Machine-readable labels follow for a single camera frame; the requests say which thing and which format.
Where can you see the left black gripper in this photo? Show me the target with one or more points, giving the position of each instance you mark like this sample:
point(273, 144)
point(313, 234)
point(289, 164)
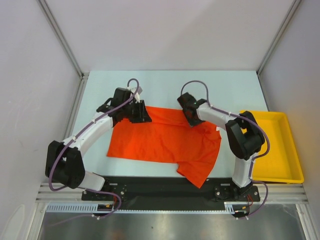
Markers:
point(142, 116)

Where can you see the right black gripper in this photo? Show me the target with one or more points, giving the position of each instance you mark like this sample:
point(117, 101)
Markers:
point(189, 116)

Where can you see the orange t-shirt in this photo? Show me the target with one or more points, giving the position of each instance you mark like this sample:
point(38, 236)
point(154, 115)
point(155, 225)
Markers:
point(169, 139)

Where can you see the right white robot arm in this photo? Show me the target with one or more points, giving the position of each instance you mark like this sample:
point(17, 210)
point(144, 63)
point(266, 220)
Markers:
point(245, 137)

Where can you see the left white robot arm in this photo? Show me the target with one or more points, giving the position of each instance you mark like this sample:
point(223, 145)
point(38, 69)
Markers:
point(64, 161)

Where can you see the yellow plastic bin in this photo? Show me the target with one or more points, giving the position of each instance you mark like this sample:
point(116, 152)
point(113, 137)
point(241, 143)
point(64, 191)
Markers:
point(281, 164)

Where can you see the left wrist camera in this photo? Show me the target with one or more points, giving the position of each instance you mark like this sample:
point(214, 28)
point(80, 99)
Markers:
point(135, 92)

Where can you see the white slotted cable duct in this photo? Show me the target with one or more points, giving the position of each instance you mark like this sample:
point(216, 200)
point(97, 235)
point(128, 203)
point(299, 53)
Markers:
point(102, 208)

